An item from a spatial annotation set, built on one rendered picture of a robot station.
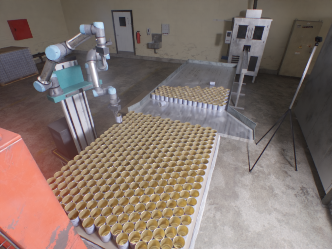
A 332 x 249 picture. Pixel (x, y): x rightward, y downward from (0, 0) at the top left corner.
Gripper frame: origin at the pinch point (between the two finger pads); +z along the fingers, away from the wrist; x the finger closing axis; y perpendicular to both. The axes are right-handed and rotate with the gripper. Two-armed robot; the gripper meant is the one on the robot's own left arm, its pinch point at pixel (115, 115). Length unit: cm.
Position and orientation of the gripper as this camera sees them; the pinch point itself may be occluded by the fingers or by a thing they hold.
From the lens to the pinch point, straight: 205.2
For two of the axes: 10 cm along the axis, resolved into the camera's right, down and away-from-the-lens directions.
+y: -3.7, 4.9, -7.9
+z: -0.1, 8.5, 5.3
